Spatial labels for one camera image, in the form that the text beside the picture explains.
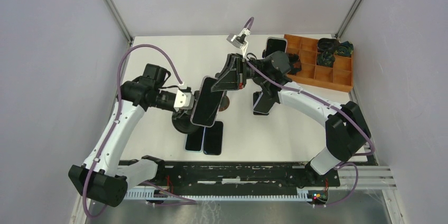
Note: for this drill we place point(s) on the light blue smartphone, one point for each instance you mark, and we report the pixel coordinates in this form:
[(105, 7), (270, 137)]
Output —
[(194, 141)]

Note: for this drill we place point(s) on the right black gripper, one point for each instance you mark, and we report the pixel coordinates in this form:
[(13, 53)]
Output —
[(228, 78)]

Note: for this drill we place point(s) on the dark rolled band top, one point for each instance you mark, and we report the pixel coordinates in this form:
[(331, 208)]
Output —
[(326, 44)]

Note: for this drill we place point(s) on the black round-base stand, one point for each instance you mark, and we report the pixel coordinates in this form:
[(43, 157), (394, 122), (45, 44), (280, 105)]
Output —
[(224, 103)]

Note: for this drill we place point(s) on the white slotted cable duct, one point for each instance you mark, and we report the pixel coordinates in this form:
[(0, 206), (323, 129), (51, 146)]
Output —
[(149, 193)]

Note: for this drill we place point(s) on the black smartphone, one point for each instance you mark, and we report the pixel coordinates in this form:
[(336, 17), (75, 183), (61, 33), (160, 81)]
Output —
[(212, 140)]

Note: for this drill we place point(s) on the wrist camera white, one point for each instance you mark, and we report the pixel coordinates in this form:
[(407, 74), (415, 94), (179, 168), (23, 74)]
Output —
[(184, 99), (240, 40)]

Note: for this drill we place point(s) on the dark rolled band middle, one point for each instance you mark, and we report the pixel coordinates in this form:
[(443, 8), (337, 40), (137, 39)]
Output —
[(325, 59)]

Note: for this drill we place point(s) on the dark rolled band right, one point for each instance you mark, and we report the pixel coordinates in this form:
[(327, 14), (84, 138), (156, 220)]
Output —
[(345, 49)]

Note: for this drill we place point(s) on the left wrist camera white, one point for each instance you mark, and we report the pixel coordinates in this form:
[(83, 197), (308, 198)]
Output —
[(184, 99)]

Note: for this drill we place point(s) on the black phone stand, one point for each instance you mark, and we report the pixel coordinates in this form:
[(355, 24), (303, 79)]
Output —
[(181, 120)]

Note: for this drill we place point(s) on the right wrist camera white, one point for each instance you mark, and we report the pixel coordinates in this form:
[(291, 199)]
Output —
[(240, 40)]

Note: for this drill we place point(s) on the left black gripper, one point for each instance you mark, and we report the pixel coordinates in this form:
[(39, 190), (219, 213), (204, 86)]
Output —
[(181, 114)]

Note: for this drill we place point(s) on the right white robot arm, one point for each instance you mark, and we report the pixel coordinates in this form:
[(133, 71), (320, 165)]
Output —
[(346, 129)]

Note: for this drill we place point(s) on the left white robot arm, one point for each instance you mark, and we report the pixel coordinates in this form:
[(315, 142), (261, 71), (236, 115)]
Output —
[(100, 178)]

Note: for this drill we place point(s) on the orange wooden divided tray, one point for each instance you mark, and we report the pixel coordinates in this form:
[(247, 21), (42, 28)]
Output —
[(339, 78)]

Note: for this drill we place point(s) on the aluminium frame rail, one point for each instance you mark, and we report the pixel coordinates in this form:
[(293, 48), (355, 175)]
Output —
[(364, 173)]

